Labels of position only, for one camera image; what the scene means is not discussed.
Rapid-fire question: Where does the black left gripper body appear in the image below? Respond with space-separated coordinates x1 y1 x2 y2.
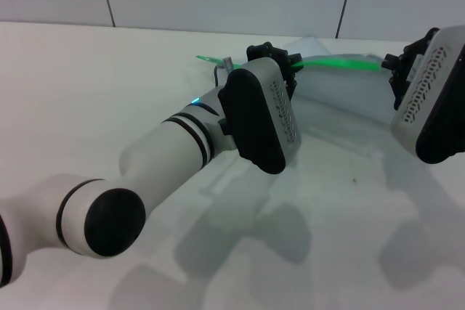
278 60 291 88

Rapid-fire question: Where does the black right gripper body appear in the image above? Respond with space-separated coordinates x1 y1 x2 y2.
403 27 441 72

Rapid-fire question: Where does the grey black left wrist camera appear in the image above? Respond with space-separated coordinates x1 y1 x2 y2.
217 57 302 175

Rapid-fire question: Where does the clear green-zip document bag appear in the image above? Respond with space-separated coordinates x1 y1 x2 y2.
194 36 397 166

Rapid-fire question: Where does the grey camera cable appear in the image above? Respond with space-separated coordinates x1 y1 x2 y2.
213 56 236 88

